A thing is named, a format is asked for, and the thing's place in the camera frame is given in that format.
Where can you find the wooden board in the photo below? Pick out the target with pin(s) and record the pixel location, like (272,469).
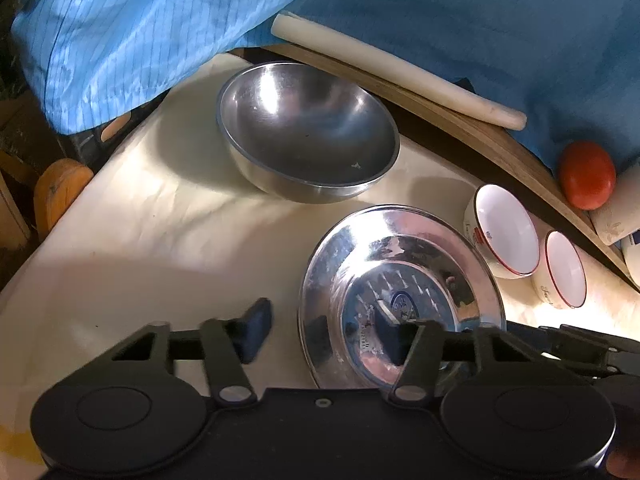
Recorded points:
(480,132)

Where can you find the white and blue container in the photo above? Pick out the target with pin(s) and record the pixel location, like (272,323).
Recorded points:
(632,257)

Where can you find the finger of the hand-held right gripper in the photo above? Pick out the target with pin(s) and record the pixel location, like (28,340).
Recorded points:
(565,347)

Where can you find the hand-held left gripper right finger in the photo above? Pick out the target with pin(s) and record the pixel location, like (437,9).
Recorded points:
(392,340)

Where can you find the large stainless steel bowl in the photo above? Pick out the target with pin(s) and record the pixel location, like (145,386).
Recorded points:
(310,125)

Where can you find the orange-red round fruit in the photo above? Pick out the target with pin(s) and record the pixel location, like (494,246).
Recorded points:
(586,175)

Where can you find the white table cloth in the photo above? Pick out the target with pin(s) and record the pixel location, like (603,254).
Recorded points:
(150,230)

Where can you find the white red-rimmed enamel bowl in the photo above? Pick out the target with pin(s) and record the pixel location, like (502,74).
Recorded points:
(502,225)
(565,270)

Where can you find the white cylinder container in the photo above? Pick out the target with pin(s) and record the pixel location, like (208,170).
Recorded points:
(617,210)

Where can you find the stainless steel plate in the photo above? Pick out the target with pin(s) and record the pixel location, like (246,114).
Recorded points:
(350,260)

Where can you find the person's right hand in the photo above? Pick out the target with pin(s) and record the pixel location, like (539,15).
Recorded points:
(627,460)

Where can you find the orange rounded object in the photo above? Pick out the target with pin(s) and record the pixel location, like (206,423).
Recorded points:
(60,190)

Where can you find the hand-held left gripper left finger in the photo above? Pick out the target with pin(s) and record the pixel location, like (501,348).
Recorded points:
(256,330)

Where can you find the white rolling pin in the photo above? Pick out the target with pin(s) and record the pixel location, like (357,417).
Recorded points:
(400,67)

